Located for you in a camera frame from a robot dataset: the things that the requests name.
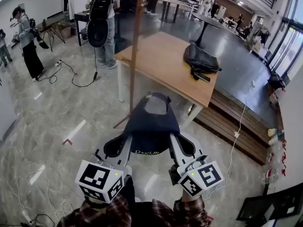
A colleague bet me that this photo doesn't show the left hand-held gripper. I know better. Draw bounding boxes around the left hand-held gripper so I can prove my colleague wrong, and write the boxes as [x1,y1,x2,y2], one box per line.
[75,136,134,204]

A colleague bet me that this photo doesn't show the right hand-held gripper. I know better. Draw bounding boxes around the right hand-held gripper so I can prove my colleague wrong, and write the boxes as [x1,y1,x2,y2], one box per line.
[168,131,224,197]

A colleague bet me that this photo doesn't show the dark navy cap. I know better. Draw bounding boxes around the dark navy cap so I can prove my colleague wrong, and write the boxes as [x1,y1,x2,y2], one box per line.
[122,91,181,162]

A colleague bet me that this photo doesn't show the wooden coat rack pole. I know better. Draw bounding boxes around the wooden coat rack pole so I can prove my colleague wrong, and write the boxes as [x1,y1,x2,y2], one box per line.
[113,0,149,129]

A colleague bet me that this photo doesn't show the person's right forearm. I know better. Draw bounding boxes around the person's right forearm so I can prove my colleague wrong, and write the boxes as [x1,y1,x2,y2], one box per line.
[172,194,214,227]

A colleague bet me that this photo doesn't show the person's left forearm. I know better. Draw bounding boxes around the person's left forearm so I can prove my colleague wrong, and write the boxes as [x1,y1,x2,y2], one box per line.
[56,194,133,227]

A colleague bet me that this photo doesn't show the wooden slat platform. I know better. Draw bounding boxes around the wooden slat platform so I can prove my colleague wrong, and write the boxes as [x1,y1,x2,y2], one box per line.
[193,88,273,166]

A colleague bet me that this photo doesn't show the person's legs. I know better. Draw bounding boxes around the person's legs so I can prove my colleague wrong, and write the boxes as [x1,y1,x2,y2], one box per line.
[120,176,177,227]

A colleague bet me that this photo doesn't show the black smartphone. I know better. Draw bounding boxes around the black smartphone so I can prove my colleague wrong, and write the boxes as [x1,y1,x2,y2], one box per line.
[196,72,211,83]

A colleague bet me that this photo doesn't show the row of plastic bottles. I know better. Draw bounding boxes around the row of plastic bottles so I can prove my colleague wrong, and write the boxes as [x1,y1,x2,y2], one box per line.
[261,126,288,186]

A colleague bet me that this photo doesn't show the wooden table with white legs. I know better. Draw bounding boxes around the wooden table with white legs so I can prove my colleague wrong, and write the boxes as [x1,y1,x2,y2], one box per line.
[114,31,218,130]

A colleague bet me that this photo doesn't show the dark grey backpack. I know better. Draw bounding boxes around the dark grey backpack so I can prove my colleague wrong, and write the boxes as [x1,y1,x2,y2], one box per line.
[183,40,222,80]

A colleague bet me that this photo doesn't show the black bag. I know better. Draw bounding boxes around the black bag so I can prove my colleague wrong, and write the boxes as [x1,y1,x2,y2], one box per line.
[267,72,286,89]

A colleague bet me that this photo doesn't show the round black table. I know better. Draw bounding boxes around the round black table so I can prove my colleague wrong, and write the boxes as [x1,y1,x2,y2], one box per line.
[189,13,223,50]

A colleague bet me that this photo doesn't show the black desk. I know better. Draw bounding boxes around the black desk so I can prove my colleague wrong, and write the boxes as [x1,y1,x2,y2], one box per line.
[74,10,92,47]

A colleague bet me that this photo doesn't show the dark table with hairpin legs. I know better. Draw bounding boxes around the dark table with hairpin legs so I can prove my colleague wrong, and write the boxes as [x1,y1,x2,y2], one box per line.
[35,17,67,52]

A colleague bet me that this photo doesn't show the white table with black legs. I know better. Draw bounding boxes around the white table with black legs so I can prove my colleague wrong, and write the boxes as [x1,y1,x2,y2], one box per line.
[156,0,184,23]

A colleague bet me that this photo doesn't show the white charger cable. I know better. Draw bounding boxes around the white charger cable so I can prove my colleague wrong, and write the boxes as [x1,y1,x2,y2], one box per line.
[202,80,256,201]

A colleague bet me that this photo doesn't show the black floor cable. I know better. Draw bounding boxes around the black floor cable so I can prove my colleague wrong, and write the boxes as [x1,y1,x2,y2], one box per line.
[37,46,99,88]

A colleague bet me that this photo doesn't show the black metal frame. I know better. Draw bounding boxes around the black metal frame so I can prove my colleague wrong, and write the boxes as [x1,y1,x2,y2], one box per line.
[236,189,303,227]

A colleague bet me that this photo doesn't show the glass window wall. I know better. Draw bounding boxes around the glass window wall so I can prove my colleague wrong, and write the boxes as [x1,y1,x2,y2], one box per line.
[266,0,303,80]

